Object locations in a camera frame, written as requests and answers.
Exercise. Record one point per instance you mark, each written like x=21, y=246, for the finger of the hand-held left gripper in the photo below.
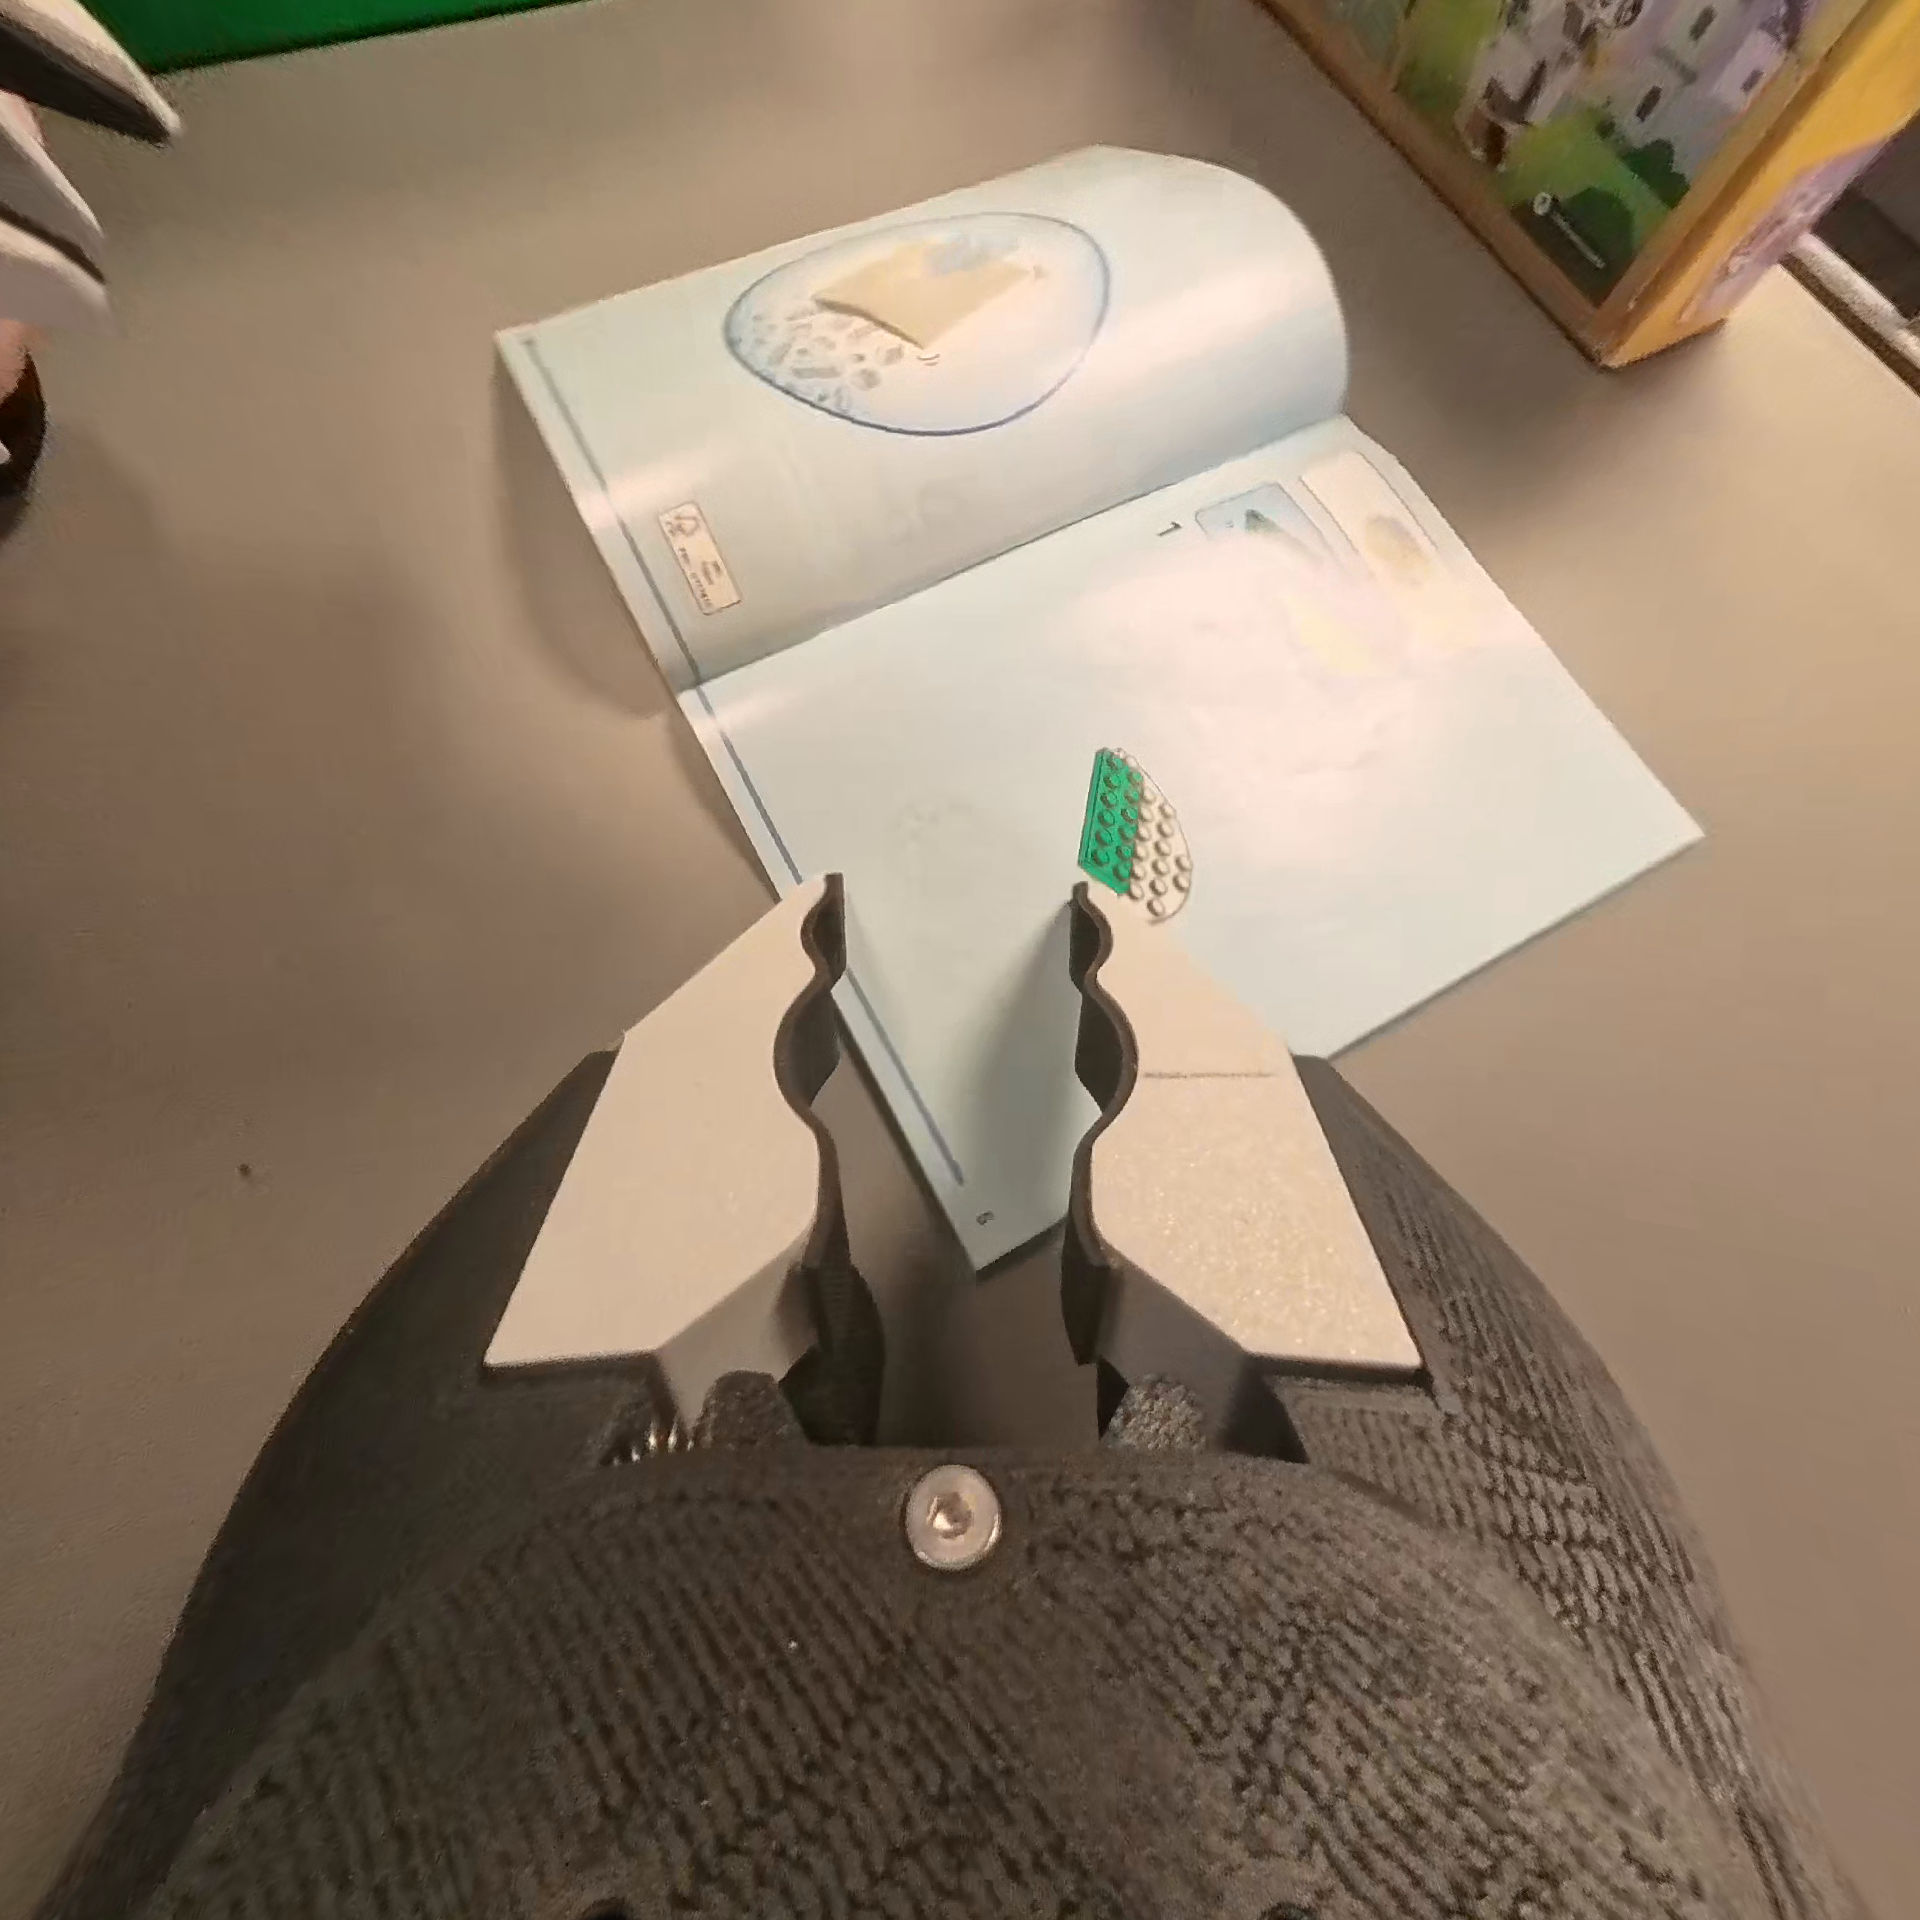
x=45, y=239
x=83, y=54

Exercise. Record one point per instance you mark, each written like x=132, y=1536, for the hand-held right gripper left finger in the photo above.
x=659, y=1199

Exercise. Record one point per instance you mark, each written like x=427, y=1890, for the unicorn instruction booklet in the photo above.
x=1049, y=448

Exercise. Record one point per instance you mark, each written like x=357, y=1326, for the yellow lego box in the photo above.
x=1575, y=147

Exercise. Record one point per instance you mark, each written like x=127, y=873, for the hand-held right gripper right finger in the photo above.
x=1260, y=1213

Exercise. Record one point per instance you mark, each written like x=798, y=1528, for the green plastic bin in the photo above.
x=377, y=22

